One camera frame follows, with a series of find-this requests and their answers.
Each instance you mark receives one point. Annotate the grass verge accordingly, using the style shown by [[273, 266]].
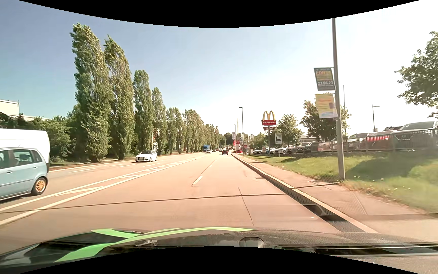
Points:
[[89, 161]]

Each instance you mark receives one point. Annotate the leafy green tree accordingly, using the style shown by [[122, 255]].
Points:
[[321, 120], [437, 72], [288, 127]]

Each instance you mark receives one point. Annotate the row of parked cars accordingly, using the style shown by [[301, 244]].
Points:
[[375, 139]]

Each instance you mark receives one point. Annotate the tall restaurant sign pylon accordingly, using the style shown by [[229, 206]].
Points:
[[269, 121]]

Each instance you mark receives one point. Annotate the white van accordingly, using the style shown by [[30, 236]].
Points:
[[13, 139]]

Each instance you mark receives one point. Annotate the car's own bonnet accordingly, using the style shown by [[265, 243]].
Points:
[[188, 239]]

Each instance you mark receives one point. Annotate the green bushes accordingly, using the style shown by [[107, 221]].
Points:
[[44, 133]]

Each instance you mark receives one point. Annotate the light blue car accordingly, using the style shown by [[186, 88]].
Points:
[[6, 173]]

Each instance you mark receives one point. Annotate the grey lamp post with posters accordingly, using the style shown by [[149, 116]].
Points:
[[338, 114]]

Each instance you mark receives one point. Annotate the road sign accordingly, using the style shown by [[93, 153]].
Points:
[[278, 139]]

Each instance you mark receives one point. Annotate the blue lorry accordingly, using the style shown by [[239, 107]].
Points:
[[206, 147]]

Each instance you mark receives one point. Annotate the row of tall poplar trees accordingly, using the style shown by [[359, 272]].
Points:
[[120, 114]]

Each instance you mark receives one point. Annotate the white car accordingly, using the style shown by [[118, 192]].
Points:
[[146, 156]]

